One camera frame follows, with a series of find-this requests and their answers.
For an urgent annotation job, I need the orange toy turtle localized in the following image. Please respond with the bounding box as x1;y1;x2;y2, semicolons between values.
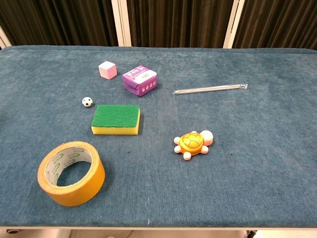
173;129;214;161

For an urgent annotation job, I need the pink cube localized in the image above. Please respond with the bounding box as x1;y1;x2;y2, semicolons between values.
98;60;117;80

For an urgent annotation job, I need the dark curtain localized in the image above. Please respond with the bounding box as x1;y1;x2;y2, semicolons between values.
0;0;317;50

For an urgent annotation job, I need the yellow tape roll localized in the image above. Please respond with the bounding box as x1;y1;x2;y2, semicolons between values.
37;141;106;207

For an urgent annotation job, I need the green and yellow sponge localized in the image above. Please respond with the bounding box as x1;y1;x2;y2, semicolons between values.
91;104;141;136

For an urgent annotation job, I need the purple tissue pack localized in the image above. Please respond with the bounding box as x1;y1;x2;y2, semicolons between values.
122;65;159;97

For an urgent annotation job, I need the blue table cloth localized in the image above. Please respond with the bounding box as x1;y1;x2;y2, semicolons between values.
0;45;317;228

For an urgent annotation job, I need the white frame post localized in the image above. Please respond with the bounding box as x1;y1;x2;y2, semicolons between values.
222;0;241;49
0;26;12;50
111;0;132;47

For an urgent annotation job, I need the clear plastic straw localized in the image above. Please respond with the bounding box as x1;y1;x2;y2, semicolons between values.
172;83;249;96

